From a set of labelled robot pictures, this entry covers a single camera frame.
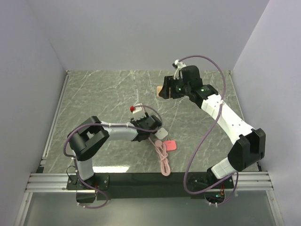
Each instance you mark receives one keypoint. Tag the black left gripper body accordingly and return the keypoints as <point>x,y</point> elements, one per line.
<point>140,121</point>

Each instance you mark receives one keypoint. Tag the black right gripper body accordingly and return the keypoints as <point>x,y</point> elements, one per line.
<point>178,89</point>

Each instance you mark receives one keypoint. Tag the tan wooden plug adapter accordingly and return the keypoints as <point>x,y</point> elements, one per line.
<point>159,88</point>

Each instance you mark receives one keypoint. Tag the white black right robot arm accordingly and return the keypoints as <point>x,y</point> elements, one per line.
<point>248,143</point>

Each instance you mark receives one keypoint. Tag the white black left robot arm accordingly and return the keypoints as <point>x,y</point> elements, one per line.
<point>86,140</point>

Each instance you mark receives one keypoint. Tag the white square plug adapter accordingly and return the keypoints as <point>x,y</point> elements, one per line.
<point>161,133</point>

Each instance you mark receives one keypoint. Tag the red square plug adapter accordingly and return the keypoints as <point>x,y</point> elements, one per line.
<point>170,145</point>

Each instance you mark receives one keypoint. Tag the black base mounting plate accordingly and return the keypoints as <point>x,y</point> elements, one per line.
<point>144,185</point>

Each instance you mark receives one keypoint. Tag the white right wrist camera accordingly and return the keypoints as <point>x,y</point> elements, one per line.
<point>178,66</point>

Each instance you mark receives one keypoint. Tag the aluminium rail left edge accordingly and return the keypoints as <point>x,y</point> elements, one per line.
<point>41,166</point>

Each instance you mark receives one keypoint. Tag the aluminium rail frame front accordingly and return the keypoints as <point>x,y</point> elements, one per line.
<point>246,181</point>

